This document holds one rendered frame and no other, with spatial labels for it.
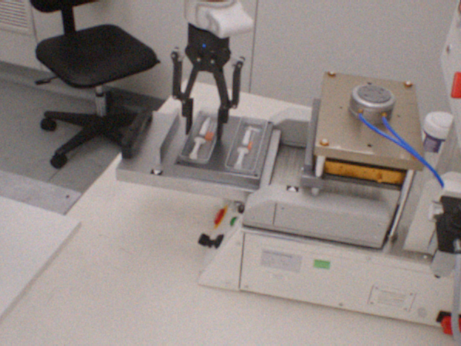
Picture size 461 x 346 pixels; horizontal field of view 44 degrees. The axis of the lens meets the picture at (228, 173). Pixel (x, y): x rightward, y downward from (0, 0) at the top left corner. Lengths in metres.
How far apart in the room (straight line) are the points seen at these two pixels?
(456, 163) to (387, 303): 0.29
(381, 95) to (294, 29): 1.59
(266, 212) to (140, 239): 0.36
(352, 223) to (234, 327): 0.30
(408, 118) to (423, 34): 1.48
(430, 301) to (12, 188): 0.97
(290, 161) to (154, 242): 0.34
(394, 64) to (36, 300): 1.88
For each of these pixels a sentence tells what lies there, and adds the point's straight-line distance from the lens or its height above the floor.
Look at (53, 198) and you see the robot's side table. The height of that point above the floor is 0.75.
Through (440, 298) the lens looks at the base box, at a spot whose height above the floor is 0.84.
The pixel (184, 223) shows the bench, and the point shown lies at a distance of 1.31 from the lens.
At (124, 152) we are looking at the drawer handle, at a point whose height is 0.99.
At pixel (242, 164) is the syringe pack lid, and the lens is 1.07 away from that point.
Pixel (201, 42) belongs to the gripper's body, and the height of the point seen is 1.22.
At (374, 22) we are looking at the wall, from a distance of 2.54.
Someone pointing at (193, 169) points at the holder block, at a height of 0.99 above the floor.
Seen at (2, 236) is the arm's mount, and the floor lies 0.77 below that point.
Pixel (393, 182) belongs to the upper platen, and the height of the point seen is 1.04.
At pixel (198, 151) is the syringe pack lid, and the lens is 1.08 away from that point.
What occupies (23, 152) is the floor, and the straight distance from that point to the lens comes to 2.89.
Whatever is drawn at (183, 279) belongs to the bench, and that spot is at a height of 0.75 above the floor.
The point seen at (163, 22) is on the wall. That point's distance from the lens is 2.84.
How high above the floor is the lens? 1.65
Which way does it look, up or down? 38 degrees down
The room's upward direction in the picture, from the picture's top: 4 degrees clockwise
